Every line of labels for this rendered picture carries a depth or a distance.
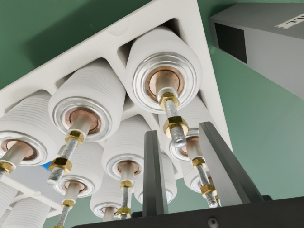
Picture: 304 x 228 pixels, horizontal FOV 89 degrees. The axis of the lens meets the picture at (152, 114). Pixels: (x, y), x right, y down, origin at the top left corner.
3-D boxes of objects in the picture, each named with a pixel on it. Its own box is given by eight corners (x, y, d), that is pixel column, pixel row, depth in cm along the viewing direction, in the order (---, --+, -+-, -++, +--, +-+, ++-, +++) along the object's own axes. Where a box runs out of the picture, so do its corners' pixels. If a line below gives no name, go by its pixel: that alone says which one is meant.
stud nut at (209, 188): (217, 184, 19) (220, 191, 18) (211, 192, 20) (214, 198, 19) (202, 183, 18) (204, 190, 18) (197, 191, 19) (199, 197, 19)
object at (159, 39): (186, 38, 32) (222, 68, 18) (162, 77, 37) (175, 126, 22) (144, 12, 29) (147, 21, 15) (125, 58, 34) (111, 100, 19)
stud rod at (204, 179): (199, 151, 23) (219, 204, 17) (197, 155, 24) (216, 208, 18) (193, 150, 23) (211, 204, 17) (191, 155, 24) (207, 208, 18)
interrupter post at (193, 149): (201, 145, 25) (208, 162, 23) (188, 151, 26) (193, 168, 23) (195, 136, 24) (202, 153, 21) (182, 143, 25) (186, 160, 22)
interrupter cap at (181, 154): (222, 147, 26) (224, 150, 25) (182, 164, 28) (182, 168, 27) (204, 118, 22) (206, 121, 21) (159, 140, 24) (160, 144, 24)
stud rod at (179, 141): (159, 92, 17) (170, 144, 11) (167, 87, 16) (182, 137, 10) (165, 98, 17) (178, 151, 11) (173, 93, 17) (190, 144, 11)
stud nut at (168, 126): (159, 122, 12) (159, 130, 11) (177, 111, 12) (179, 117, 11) (173, 136, 13) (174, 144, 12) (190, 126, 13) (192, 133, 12)
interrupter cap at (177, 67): (208, 70, 18) (211, 73, 17) (173, 117, 22) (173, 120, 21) (151, 36, 16) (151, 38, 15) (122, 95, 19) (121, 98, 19)
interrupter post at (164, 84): (178, 79, 18) (183, 92, 16) (167, 95, 20) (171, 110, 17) (160, 70, 18) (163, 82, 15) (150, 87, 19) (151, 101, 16)
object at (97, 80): (83, 84, 37) (45, 137, 22) (89, 43, 32) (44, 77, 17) (123, 96, 39) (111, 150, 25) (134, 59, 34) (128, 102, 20)
